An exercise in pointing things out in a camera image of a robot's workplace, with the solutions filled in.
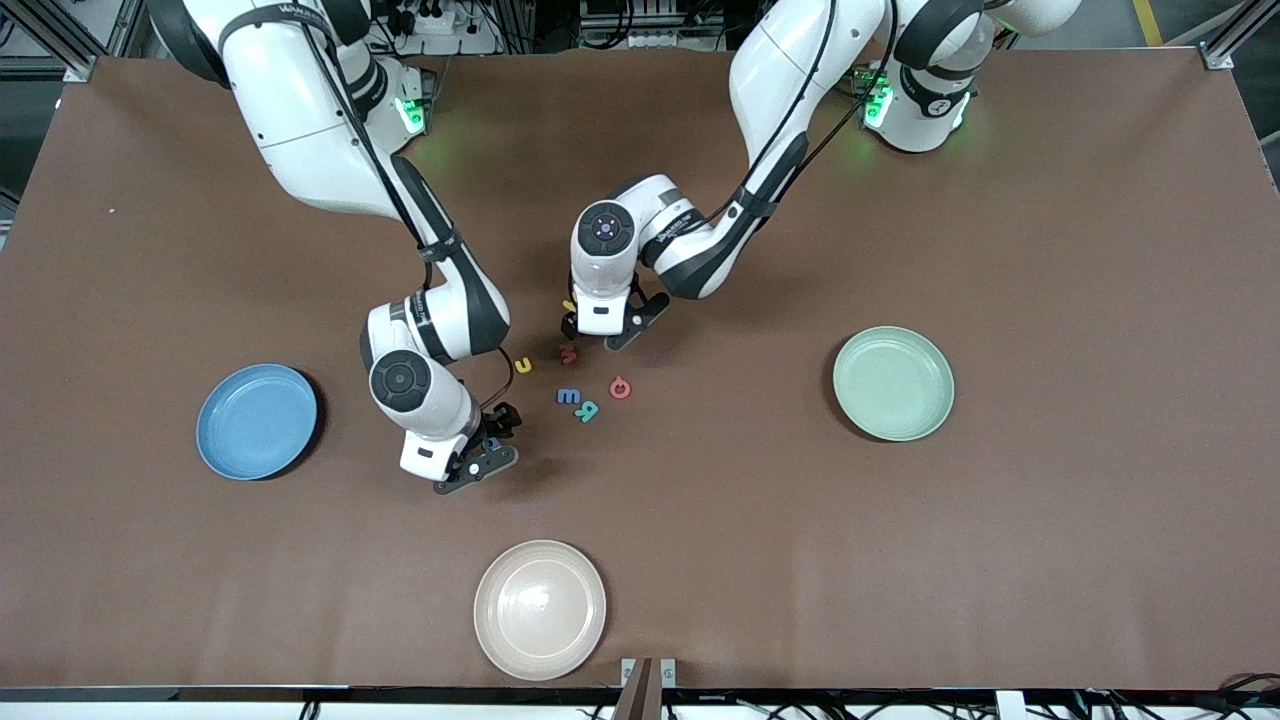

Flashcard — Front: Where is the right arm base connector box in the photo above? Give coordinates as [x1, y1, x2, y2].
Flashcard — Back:
[395, 68, 438, 137]

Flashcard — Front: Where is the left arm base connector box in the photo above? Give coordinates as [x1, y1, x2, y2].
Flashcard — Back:
[855, 62, 894, 129]

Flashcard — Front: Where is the beige round plate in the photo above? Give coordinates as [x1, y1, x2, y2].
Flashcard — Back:
[473, 540, 608, 682]

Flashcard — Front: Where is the blue round plate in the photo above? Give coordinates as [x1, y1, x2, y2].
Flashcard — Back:
[196, 363, 319, 481]

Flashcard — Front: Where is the green round plate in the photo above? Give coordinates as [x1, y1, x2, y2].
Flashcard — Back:
[833, 327, 956, 442]

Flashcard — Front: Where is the black equipment rack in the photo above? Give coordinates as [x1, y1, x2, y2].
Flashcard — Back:
[578, 0, 729, 51]

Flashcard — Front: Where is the white power strip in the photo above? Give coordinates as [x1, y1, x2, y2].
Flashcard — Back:
[385, 0, 471, 36]

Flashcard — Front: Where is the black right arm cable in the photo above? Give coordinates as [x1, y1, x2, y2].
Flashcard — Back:
[215, 10, 517, 411]

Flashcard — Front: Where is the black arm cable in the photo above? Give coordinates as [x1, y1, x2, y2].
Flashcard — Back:
[735, 0, 901, 216]
[215, 10, 517, 411]

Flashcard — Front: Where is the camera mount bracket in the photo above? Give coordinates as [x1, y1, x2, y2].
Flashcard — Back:
[612, 657, 679, 720]

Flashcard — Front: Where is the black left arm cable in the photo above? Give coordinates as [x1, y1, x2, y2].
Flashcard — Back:
[735, 0, 901, 216]

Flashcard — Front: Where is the aluminium frame profile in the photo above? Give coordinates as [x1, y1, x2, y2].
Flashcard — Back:
[1200, 0, 1280, 73]
[0, 0, 141, 81]

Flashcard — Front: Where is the black cable bundle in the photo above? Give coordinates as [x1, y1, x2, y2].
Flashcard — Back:
[1205, 672, 1280, 716]

